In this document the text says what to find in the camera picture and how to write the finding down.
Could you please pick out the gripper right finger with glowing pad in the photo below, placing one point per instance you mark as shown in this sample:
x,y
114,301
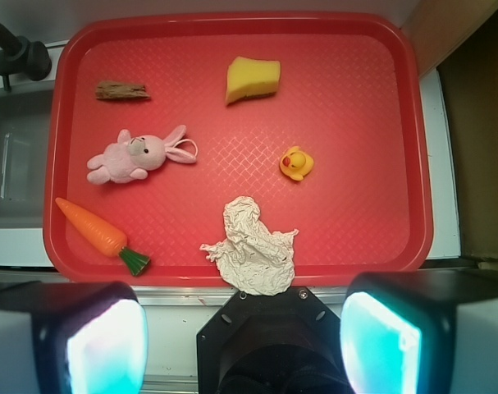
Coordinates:
x,y
421,332

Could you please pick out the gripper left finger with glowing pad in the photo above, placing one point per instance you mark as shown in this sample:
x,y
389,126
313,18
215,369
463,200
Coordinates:
x,y
71,338

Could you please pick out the yellow sponge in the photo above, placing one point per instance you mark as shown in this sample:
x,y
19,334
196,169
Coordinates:
x,y
248,78

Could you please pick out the orange toy carrot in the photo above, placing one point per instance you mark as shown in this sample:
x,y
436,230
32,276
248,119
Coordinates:
x,y
103,236

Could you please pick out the crumpled white paper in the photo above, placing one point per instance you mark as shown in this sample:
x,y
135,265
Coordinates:
x,y
251,258

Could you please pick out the yellow rubber duck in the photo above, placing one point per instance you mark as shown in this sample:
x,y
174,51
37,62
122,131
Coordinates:
x,y
296,164

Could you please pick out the pink plush bunny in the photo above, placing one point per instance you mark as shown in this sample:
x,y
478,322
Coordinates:
x,y
132,158

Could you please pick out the grey sink basin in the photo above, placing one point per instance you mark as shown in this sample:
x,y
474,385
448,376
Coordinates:
x,y
25,114

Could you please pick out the red plastic tray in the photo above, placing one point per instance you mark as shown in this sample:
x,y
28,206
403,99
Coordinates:
x,y
348,96

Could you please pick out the brown wood bark piece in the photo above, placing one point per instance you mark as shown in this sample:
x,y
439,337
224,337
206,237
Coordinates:
x,y
114,90

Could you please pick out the black faucet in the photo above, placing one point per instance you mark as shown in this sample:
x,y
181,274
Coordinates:
x,y
18,55

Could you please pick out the black octagonal mount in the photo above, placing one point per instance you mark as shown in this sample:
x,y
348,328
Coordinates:
x,y
287,343

